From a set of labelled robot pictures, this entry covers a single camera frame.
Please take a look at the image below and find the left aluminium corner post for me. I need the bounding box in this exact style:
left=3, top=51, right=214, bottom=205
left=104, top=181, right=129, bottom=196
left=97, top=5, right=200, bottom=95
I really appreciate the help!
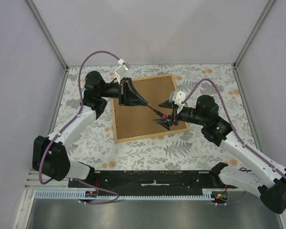
left=24, top=0, right=69, bottom=71

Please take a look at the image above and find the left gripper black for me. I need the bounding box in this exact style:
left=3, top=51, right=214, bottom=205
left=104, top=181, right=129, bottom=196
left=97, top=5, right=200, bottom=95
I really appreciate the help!
left=99, top=77, right=147, bottom=107

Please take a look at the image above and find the right aluminium corner post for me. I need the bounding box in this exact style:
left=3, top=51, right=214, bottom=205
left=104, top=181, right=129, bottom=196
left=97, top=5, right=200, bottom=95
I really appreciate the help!
left=233, top=0, right=276, bottom=69

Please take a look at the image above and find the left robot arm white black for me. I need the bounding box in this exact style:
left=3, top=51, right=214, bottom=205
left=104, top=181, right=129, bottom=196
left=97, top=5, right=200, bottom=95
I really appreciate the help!
left=32, top=71, right=148, bottom=187

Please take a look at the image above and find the red black screwdriver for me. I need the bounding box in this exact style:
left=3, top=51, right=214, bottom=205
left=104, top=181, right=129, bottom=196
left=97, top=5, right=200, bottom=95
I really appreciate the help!
left=147, top=105, right=168, bottom=119

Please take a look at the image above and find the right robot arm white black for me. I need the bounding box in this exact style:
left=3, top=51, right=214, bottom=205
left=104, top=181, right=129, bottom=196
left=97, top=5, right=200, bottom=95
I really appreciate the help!
left=154, top=95, right=286, bottom=214

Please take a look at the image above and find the floral patterned table mat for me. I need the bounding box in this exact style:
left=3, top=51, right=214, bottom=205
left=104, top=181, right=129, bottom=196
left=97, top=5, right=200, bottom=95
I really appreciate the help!
left=67, top=64, right=255, bottom=170

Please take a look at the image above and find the wooden picture frame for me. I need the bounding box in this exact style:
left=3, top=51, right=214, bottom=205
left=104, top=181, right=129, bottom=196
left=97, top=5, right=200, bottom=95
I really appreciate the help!
left=112, top=74, right=190, bottom=144

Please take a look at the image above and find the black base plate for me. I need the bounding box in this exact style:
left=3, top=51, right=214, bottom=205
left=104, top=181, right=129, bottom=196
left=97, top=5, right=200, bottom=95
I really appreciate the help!
left=68, top=170, right=229, bottom=198

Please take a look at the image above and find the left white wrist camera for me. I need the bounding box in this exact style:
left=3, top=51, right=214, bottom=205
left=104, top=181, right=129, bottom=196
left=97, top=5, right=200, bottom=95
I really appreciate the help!
left=114, top=59, right=130, bottom=83

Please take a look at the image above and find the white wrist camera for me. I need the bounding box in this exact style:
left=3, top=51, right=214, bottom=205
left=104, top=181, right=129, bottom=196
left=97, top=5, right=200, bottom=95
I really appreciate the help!
left=114, top=59, right=130, bottom=83
left=169, top=91, right=186, bottom=107

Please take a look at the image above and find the aluminium corner post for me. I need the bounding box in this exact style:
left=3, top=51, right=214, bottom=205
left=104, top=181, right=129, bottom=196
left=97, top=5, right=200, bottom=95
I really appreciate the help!
left=24, top=0, right=69, bottom=71
left=233, top=0, right=276, bottom=69

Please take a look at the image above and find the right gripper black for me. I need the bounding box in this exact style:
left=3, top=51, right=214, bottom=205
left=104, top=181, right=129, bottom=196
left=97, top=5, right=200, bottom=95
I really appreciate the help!
left=153, top=99, right=207, bottom=131

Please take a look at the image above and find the white slotted cable duct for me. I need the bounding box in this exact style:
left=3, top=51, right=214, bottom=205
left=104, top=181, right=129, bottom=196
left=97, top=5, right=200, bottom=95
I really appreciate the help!
left=35, top=189, right=215, bottom=201

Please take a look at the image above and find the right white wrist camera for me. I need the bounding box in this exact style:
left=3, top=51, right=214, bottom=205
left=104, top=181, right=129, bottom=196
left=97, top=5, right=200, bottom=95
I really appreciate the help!
left=169, top=91, right=186, bottom=107

